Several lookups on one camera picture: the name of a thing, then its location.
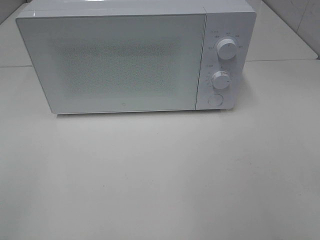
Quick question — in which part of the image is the round white door button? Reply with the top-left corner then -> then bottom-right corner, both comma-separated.
207,94 -> 224,107

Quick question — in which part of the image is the white timer knob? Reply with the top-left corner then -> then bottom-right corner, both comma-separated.
211,71 -> 231,90

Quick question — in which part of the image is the white microwave door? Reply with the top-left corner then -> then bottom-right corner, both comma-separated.
16,14 -> 206,114

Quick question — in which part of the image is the white microwave oven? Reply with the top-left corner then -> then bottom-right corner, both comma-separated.
16,0 -> 257,111

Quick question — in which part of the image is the white upper power knob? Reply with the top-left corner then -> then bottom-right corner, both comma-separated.
216,37 -> 238,60

